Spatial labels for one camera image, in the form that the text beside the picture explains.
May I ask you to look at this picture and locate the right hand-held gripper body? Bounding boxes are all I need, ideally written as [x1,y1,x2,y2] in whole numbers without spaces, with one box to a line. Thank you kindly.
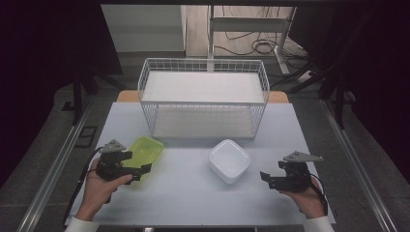
[278,151,325,194]

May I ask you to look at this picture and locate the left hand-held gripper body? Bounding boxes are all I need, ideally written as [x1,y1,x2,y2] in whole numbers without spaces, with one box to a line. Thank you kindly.
[96,138,133,182]

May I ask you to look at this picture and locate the green plastic container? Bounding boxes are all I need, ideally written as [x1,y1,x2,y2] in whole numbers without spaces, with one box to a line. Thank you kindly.
[123,135,165,186]

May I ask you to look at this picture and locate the white square bowl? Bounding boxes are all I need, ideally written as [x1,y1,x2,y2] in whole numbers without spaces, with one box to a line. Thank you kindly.
[207,138,252,186]

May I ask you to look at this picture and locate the white wire rack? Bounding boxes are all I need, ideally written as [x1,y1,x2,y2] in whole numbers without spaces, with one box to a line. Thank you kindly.
[136,57,271,140]

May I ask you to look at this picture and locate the person's left hand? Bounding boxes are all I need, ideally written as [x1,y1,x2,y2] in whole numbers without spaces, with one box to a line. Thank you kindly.
[76,157,133,222]

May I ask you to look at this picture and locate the person's right hand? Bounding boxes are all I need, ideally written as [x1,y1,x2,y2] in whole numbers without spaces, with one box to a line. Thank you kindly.
[279,176,326,220]

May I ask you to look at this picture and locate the wooden table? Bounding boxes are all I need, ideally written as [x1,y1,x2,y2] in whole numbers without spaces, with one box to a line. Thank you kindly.
[116,89,290,104]

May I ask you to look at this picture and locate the black metal stand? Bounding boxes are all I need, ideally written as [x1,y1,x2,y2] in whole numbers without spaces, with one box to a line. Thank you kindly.
[270,62,357,131]
[71,66,125,128]

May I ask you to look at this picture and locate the white power strip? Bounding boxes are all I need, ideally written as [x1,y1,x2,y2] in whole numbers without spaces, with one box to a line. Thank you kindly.
[297,70,316,84]

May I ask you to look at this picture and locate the white cabinet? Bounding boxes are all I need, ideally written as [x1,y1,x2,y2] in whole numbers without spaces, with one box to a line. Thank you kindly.
[101,4,189,60]

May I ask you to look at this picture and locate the left hand-held gripper black cable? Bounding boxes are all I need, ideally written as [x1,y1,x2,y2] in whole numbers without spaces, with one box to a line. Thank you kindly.
[62,146,104,227]

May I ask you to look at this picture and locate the hand-held gripper black cable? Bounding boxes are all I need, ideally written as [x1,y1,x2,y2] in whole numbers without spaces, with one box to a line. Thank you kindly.
[62,146,104,227]
[308,172,330,217]

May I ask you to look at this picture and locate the right hand-held gripper black cable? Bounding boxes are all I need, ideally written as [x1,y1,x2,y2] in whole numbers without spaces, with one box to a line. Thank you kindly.
[308,172,330,217]

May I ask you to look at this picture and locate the black square floor bracket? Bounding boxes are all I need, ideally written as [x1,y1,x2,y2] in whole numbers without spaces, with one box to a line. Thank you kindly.
[74,126,99,149]

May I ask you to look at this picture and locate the aluminium floor rail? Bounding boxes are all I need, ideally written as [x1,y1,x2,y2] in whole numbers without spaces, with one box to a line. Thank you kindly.
[16,96,95,232]
[319,99,400,232]

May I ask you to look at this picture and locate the black floor cables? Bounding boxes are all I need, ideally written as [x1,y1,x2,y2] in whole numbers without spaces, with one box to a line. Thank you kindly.
[214,5,311,71]

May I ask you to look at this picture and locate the white metal desk frame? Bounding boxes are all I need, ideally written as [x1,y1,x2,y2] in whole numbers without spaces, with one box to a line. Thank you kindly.
[207,5,298,75]

